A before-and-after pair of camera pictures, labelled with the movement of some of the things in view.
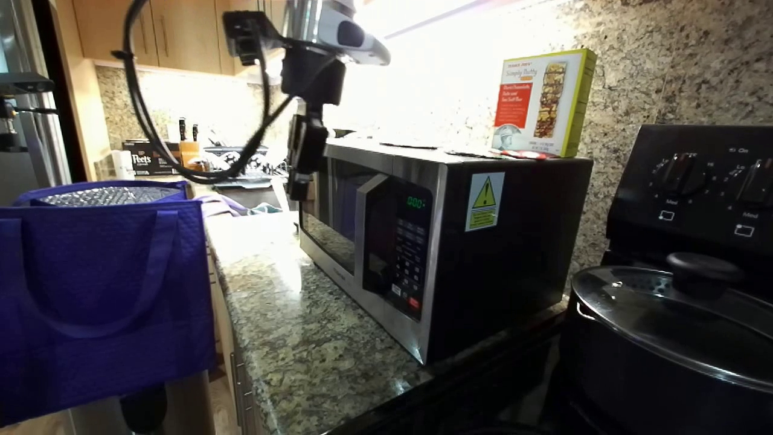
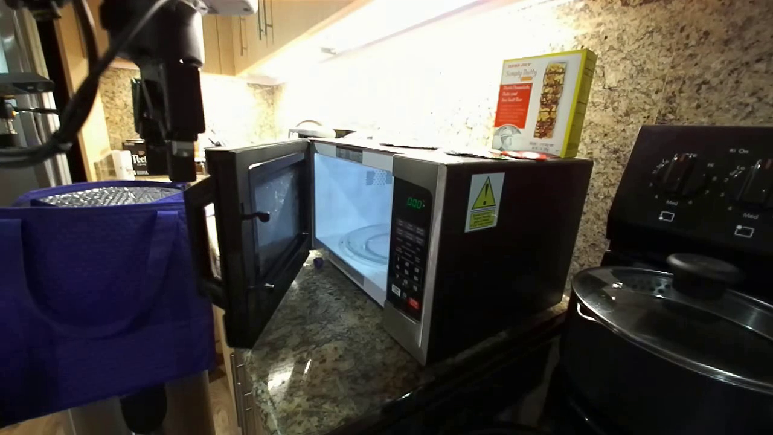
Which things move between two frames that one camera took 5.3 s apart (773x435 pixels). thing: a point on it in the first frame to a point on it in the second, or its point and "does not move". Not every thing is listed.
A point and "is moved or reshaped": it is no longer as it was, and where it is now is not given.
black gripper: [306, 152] to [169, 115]
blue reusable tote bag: [102, 294] does not move
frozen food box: [541, 105] does not move
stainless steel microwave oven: [448, 247] is moved or reshaped
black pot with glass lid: [670, 351] does not move
